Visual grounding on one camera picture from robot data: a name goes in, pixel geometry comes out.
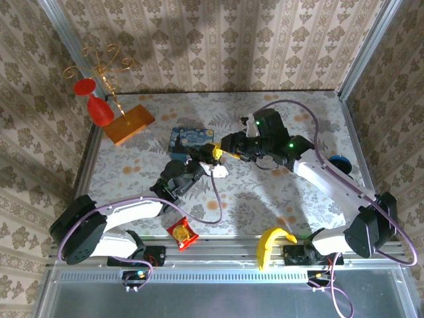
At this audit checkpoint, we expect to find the starry night painted box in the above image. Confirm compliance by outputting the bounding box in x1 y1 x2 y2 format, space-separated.
168 127 215 160

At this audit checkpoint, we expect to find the floral tablecloth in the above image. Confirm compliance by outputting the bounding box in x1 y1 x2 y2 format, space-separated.
78 91 382 238

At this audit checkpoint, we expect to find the red snack packet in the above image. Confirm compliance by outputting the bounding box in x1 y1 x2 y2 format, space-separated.
167 217 199 252

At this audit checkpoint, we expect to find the orange wooden block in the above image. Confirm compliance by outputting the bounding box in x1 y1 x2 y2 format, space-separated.
103 104 156 146

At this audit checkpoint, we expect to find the blue cup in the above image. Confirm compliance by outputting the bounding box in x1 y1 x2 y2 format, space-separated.
329 154 354 175

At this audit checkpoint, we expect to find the yellow banana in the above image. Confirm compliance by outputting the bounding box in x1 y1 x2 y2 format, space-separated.
256 227 298 272

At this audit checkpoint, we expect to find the red plastic wine glass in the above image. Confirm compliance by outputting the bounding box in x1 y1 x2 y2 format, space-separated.
73 78 115 127

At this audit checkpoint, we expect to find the black power connector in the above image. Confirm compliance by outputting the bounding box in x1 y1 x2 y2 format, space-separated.
307 270 336 293
120 270 149 293

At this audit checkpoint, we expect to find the grey metal sheet tray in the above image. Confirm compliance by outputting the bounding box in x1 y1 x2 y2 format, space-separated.
34 264 423 318

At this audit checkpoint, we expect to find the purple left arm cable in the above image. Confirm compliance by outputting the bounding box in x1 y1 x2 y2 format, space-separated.
57 172 223 290

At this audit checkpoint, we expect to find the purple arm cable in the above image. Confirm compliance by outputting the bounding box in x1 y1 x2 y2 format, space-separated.
260 99 419 318
57 172 223 290

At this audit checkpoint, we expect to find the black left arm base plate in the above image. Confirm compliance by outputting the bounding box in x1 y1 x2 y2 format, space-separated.
106 245 167 268

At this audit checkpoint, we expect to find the aluminium frame rail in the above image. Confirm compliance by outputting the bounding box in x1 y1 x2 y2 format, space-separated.
46 234 407 266

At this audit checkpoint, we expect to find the grey slotted cable duct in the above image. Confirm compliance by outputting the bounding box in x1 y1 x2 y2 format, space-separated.
58 272 307 282

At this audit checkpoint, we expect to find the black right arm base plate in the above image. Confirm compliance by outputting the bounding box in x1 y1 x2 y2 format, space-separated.
283 244 345 266

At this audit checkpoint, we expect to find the gold wire stand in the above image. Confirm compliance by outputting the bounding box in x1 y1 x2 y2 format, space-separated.
63 44 136 126

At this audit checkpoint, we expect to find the aluminium frame post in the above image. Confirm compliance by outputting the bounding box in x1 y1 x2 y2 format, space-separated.
337 0 404 100
36 0 110 100

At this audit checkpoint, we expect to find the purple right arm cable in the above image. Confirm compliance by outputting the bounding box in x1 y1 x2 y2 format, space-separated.
260 99 419 318

